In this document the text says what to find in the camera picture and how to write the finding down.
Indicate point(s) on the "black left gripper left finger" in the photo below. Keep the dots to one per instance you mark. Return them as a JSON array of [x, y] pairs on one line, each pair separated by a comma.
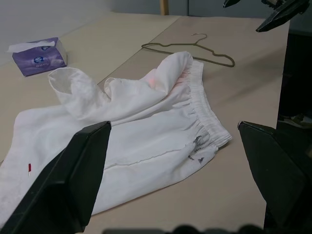
[[61, 182]]

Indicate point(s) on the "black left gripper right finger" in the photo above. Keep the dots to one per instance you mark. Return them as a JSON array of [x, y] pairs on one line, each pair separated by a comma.
[[285, 175]]

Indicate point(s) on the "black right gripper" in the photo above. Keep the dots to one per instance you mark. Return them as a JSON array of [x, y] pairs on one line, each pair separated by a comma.
[[271, 2]]

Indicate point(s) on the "white garment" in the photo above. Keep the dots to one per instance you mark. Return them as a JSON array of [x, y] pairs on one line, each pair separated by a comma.
[[146, 126]]

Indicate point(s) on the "wooden hanger rack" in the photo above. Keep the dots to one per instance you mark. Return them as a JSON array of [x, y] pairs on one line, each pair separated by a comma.
[[163, 6]]

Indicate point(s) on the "black cabinet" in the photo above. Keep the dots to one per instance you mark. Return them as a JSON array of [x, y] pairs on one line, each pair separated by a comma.
[[299, 73]]

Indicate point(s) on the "purple tissue box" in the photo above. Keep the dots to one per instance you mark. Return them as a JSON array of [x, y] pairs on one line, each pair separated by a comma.
[[41, 61]]

